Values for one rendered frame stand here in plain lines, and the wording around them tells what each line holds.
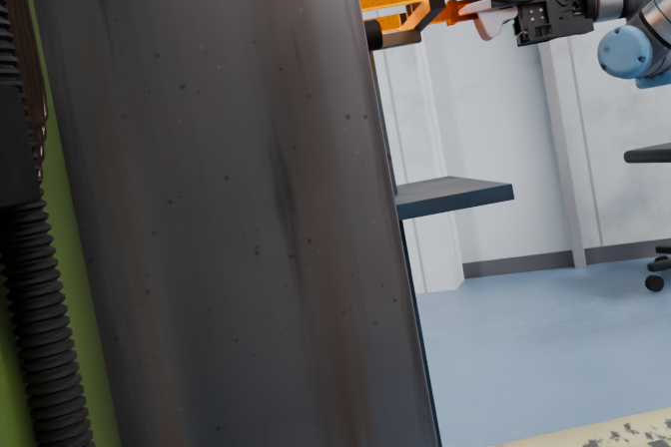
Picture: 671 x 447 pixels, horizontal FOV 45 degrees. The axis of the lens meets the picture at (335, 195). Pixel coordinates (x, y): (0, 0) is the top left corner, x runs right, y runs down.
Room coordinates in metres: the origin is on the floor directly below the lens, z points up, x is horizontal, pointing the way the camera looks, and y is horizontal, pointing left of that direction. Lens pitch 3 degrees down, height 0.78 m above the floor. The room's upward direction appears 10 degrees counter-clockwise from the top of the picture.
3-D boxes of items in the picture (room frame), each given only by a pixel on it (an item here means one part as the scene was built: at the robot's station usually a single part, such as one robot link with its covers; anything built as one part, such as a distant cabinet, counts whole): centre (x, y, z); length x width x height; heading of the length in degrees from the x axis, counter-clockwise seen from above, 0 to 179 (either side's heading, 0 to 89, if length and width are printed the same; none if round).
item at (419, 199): (1.17, -0.06, 0.69); 0.40 x 0.30 x 0.02; 2
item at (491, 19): (1.28, -0.29, 0.94); 0.09 x 0.03 x 0.06; 95
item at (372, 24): (0.71, -0.04, 0.87); 0.04 x 0.03 x 0.03; 95
